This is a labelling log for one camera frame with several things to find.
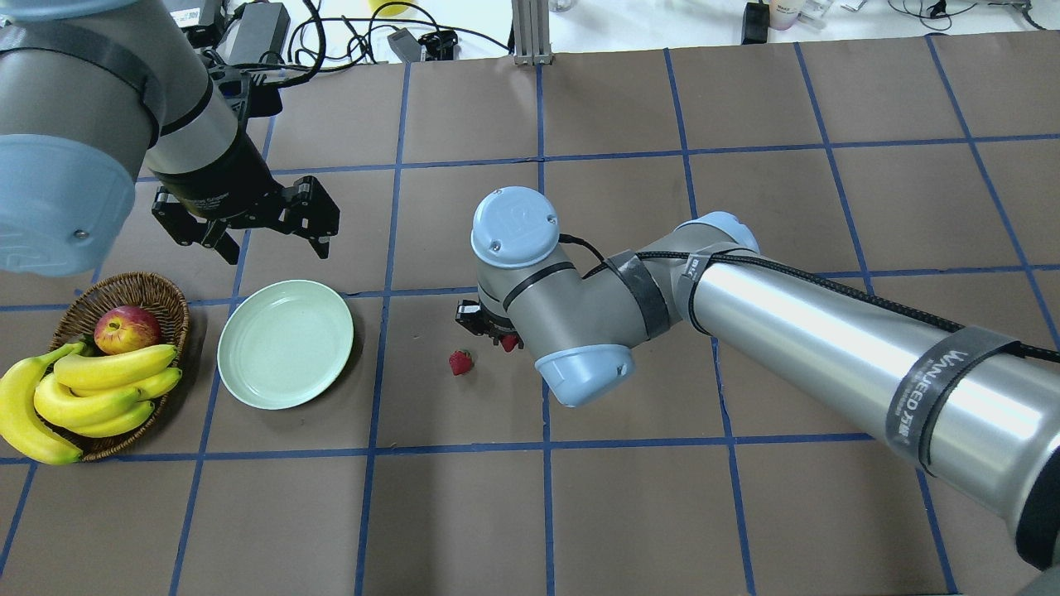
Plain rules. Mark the red strawberry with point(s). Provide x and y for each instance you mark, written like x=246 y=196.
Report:
x=509 y=342
x=461 y=362

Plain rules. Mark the yellow banana bunch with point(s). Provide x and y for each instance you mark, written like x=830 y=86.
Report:
x=50 y=399

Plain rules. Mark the red apple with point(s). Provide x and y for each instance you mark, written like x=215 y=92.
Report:
x=125 y=329

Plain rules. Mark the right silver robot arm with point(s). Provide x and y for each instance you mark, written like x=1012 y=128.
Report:
x=965 y=404

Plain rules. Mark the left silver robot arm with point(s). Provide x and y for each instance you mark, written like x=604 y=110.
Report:
x=92 y=92

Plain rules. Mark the aluminium frame post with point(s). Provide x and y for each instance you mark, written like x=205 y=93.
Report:
x=531 y=33

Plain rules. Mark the light green plate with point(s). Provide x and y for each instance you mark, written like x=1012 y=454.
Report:
x=285 y=345

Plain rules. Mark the black power adapter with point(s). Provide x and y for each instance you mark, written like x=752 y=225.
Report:
x=257 y=35

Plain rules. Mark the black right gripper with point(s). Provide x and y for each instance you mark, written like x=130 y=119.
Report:
x=473 y=315

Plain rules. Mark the white paper cup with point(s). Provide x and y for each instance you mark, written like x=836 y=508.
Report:
x=782 y=14

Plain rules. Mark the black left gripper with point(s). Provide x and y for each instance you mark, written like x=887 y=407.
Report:
x=217 y=183

